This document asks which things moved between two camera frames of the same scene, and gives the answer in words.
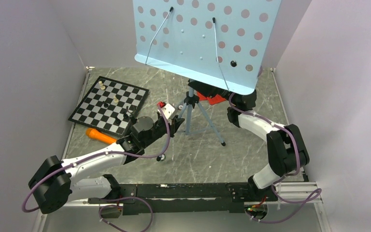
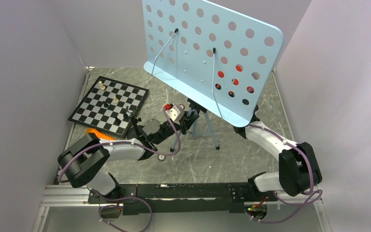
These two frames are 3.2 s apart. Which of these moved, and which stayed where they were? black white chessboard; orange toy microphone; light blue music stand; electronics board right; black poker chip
Moved: light blue music stand
Stayed: black white chessboard; orange toy microphone; electronics board right; black poker chip
